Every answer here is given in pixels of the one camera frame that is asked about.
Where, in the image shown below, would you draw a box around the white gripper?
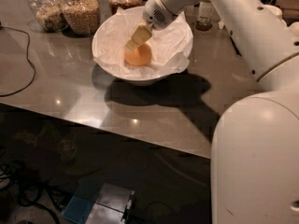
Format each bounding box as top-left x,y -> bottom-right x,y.
125,0 -> 183,51

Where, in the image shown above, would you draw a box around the black cable on table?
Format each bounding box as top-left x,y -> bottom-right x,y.
0,25 -> 36,98

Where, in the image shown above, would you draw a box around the white stand post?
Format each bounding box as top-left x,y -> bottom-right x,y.
218,20 -> 225,30

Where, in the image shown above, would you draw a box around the glass jar with light cereal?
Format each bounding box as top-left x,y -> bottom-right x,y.
28,0 -> 68,33

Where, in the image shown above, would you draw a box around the glass jar with grains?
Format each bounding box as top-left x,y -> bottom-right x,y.
63,0 -> 100,36

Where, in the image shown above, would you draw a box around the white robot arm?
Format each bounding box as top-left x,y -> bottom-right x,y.
143,0 -> 299,224

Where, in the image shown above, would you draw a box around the blue and grey floor box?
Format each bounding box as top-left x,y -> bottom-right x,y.
62,183 -> 135,224

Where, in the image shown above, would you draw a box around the glass bottle with label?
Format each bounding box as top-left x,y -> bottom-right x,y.
195,0 -> 214,31

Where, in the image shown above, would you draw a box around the white paper liner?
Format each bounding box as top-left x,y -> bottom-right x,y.
93,7 -> 194,77

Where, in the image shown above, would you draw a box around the small white bowl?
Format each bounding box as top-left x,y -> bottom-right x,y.
265,5 -> 282,20

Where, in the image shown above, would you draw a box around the orange fruit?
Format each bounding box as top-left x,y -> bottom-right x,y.
124,44 -> 152,66

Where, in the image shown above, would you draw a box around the black floor cables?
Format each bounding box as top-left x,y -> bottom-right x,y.
0,147 -> 74,224

